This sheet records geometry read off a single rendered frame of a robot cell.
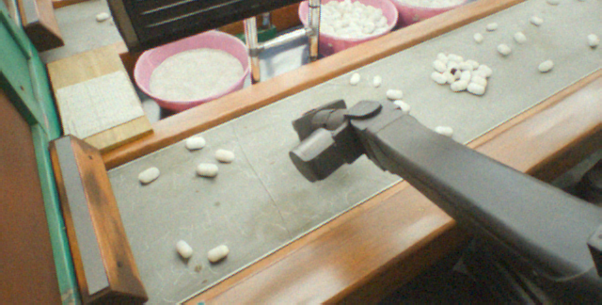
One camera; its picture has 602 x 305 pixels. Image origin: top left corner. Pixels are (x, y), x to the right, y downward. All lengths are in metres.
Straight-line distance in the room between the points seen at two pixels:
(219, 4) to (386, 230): 0.41
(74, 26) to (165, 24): 0.76
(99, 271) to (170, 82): 0.53
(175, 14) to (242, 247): 0.36
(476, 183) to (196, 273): 0.45
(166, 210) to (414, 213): 0.42
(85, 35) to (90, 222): 0.70
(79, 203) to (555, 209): 0.55
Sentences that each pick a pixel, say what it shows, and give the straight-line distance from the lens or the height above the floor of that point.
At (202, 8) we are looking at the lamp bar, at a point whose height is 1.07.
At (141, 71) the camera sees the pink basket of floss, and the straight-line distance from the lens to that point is 0.98.
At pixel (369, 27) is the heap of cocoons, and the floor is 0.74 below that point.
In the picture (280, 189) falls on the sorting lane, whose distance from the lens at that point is 0.70.
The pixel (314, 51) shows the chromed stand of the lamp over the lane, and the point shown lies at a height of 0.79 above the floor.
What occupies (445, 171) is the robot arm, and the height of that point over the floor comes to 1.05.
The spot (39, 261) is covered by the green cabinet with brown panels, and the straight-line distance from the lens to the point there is 0.53.
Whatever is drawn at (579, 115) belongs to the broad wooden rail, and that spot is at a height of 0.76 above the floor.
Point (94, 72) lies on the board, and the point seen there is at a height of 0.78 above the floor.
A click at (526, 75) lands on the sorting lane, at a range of 1.06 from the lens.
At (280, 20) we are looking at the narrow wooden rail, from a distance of 1.17.
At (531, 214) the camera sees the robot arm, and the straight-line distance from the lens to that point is 0.29.
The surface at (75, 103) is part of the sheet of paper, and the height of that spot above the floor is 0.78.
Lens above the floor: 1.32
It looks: 48 degrees down
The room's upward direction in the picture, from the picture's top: straight up
